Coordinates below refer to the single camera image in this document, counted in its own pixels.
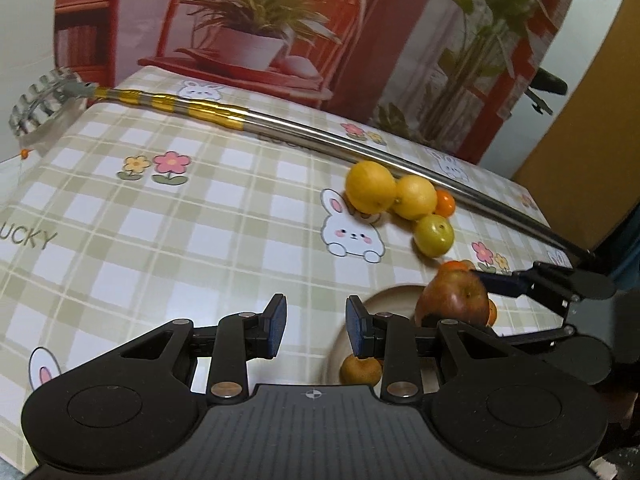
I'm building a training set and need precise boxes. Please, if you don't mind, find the yellow lemon left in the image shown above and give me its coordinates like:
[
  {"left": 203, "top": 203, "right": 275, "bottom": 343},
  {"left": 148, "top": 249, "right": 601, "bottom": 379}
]
[{"left": 345, "top": 162, "right": 397, "bottom": 214}]

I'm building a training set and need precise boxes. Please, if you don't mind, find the small orange by rod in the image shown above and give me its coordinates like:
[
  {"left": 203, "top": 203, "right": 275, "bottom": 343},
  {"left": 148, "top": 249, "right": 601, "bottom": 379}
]
[{"left": 434, "top": 188, "right": 457, "bottom": 218}]

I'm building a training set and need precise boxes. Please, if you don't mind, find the mandarin centre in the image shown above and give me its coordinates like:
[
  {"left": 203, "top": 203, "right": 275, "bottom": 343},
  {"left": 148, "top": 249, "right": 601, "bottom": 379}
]
[{"left": 438, "top": 260, "right": 475, "bottom": 272}]

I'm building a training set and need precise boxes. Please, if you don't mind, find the large red apple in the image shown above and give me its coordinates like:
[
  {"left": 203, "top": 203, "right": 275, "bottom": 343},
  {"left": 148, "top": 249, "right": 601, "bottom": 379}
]
[{"left": 413, "top": 270, "right": 490, "bottom": 327}]

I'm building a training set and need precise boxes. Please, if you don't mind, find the wooden door panel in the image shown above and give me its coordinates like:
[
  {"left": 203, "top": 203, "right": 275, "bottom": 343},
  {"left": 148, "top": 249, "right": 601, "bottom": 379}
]
[{"left": 514, "top": 0, "right": 639, "bottom": 249}]

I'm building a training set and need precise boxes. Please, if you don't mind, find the green-yellow apple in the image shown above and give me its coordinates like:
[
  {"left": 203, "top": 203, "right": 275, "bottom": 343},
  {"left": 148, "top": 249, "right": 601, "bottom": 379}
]
[{"left": 413, "top": 214, "right": 454, "bottom": 258}]

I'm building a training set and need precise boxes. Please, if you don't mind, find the yellow lemon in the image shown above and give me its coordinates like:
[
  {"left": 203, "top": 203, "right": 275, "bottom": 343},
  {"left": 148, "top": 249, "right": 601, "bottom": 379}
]
[
  {"left": 393, "top": 174, "right": 437, "bottom": 221},
  {"left": 345, "top": 162, "right": 397, "bottom": 214}
]

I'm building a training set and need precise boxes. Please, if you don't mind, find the metal back scratcher rod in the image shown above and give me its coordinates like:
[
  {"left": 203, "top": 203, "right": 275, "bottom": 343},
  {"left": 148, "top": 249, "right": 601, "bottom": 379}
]
[{"left": 9, "top": 68, "right": 593, "bottom": 261}]

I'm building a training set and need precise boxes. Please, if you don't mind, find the beige round plate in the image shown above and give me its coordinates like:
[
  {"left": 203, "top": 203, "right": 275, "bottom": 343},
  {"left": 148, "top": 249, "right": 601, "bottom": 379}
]
[{"left": 324, "top": 284, "right": 436, "bottom": 391}]

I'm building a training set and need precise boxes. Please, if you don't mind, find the checked floral tablecloth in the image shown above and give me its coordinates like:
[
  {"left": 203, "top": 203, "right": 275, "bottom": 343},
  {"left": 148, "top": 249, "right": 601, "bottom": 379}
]
[{"left": 0, "top": 66, "right": 574, "bottom": 474}]

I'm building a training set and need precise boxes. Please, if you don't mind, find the black office chair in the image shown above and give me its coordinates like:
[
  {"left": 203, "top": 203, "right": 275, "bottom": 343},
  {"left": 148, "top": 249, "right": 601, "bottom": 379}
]
[{"left": 524, "top": 67, "right": 568, "bottom": 116}]

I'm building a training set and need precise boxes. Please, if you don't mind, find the mandarin front right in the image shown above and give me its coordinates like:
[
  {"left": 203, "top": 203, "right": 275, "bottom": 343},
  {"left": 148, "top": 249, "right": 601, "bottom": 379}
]
[{"left": 487, "top": 299, "right": 498, "bottom": 326}]

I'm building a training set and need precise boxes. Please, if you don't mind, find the yellow lemon right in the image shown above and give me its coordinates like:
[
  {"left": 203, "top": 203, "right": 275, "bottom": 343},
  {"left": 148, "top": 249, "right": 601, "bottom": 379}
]
[{"left": 393, "top": 174, "right": 437, "bottom": 221}]

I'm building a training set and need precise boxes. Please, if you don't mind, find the mandarin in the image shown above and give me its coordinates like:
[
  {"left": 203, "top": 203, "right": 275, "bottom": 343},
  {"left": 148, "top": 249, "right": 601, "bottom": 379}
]
[
  {"left": 487, "top": 299, "right": 498, "bottom": 326},
  {"left": 438, "top": 260, "right": 475, "bottom": 272}
]

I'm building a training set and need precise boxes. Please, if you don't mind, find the printed room backdrop cloth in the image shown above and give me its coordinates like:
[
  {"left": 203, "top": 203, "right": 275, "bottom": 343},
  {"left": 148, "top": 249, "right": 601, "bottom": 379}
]
[{"left": 53, "top": 0, "right": 573, "bottom": 162}]

